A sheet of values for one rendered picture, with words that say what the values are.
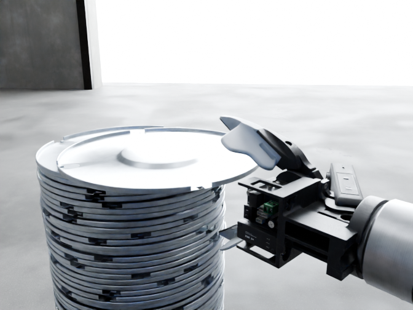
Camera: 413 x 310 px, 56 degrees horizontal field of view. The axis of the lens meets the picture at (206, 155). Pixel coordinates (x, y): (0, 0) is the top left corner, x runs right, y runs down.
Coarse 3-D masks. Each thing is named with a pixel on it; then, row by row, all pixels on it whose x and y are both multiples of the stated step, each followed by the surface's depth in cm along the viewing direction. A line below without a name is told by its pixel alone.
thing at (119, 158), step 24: (96, 144) 62; (120, 144) 62; (144, 144) 60; (168, 144) 60; (192, 144) 60; (216, 144) 62; (96, 168) 51; (120, 168) 51; (144, 168) 51; (168, 168) 51; (192, 168) 51; (216, 168) 51; (240, 168) 51; (120, 192) 43; (144, 192) 43; (168, 192) 43
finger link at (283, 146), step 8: (264, 128) 42; (264, 136) 41; (272, 136) 41; (280, 136) 41; (272, 144) 41; (280, 144) 40; (288, 144) 40; (280, 152) 40; (288, 152) 39; (296, 152) 39; (280, 160) 40; (288, 160) 39; (296, 160) 39; (304, 160) 39; (280, 168) 40; (288, 168) 40; (296, 168) 39; (304, 168) 39; (312, 168) 39
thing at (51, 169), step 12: (84, 132) 71; (96, 132) 72; (108, 132) 73; (132, 132) 73; (48, 144) 63; (60, 144) 65; (72, 144) 65; (36, 156) 57; (48, 156) 58; (48, 168) 53; (60, 168) 53
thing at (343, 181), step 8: (336, 168) 44; (344, 168) 44; (352, 168) 44; (328, 176) 44; (336, 176) 41; (344, 176) 41; (352, 176) 41; (336, 184) 39; (344, 184) 39; (352, 184) 39; (336, 192) 38; (344, 192) 37; (352, 192) 37; (360, 192) 37; (336, 200) 37; (344, 200) 36; (352, 200) 36; (360, 200) 36
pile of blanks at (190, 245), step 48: (48, 192) 53; (96, 192) 50; (192, 192) 53; (48, 240) 57; (96, 240) 52; (144, 240) 51; (192, 240) 55; (96, 288) 54; (144, 288) 53; (192, 288) 57
